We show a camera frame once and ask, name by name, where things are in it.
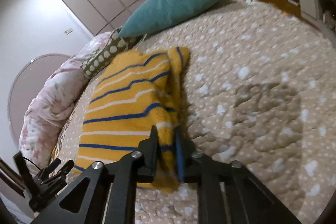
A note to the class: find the beige dotted quilted bedspread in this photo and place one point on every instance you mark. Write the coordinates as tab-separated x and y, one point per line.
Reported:
249	82

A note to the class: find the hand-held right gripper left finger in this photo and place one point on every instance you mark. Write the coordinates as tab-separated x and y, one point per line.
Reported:
153	153

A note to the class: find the pink floral comforter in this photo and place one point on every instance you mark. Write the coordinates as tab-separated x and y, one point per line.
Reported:
55	98

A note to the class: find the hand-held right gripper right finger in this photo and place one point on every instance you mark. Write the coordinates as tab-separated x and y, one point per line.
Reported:
179	158

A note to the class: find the arched white panel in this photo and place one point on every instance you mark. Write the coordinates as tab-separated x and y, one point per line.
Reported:
18	87

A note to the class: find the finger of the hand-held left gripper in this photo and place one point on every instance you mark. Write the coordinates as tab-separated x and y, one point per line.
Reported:
67	166
53	165

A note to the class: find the wall socket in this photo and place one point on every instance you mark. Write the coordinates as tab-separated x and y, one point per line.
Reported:
68	31

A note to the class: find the green dotted cushion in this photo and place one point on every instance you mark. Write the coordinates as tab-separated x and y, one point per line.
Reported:
107	53

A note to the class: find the teal pillow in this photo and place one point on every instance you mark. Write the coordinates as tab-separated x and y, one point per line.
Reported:
173	3

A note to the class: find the yellow striped sweater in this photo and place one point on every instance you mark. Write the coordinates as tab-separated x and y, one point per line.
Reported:
123	108

